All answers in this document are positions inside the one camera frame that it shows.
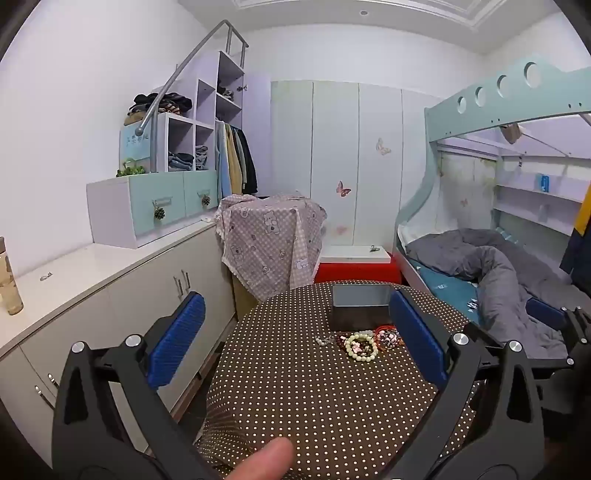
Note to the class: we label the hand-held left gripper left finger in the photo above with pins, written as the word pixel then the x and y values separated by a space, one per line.
pixel 178 341

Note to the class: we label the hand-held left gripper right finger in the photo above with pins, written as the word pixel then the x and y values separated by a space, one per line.
pixel 415 332

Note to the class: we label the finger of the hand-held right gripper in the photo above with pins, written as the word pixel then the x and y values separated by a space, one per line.
pixel 545 314

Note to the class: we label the grey metal tin box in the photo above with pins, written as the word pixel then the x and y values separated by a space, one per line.
pixel 360 318

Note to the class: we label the person's left hand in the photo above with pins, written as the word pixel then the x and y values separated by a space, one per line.
pixel 263 459

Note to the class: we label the teal bed sheet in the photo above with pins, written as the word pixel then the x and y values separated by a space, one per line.
pixel 448 288

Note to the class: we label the grey duvet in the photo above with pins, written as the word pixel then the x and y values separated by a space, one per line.
pixel 503 277

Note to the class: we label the low white cabinet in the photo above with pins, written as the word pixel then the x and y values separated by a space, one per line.
pixel 138 295

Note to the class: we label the dark jacket yellow trim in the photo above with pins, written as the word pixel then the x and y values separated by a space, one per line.
pixel 579 249

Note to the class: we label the red storage box white lid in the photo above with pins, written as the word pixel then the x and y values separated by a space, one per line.
pixel 351 272

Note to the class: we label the small blue box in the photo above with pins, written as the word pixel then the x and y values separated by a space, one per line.
pixel 544 182

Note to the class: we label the pink bear print cloth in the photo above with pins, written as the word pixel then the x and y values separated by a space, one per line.
pixel 268 240

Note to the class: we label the lilac stair shelf cabinet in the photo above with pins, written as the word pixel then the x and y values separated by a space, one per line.
pixel 115 207

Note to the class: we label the pink butterfly sticker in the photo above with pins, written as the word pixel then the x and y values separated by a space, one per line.
pixel 342 188

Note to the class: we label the clear brown drink bottle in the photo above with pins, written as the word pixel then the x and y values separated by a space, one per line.
pixel 11 290

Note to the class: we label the small green plant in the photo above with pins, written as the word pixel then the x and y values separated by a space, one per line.
pixel 131 170

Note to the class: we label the folded dark jeans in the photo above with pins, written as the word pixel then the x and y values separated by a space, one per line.
pixel 180 161

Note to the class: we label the light blue hanging shirt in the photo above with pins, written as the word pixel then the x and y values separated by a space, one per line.
pixel 224 161

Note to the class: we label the folded light jeans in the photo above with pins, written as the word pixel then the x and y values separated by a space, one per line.
pixel 202 157

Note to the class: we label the pale butterfly sticker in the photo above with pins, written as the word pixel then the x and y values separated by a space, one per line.
pixel 383 146

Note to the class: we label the yellow hanging garment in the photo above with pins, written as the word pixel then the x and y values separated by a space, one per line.
pixel 235 161

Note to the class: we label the dark hanging coats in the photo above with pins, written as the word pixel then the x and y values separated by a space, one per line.
pixel 248 161

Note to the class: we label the white wardrobe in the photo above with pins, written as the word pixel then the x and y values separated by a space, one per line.
pixel 332 138

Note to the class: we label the mint green bunk bed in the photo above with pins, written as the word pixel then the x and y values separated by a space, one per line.
pixel 489 106

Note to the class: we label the pile of dark clothes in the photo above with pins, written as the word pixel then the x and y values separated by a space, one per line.
pixel 161 101

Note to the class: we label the clothes in shelf cubby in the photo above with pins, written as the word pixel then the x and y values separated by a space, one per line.
pixel 225 92

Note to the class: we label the grey metal handrail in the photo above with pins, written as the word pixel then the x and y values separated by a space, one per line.
pixel 184 64

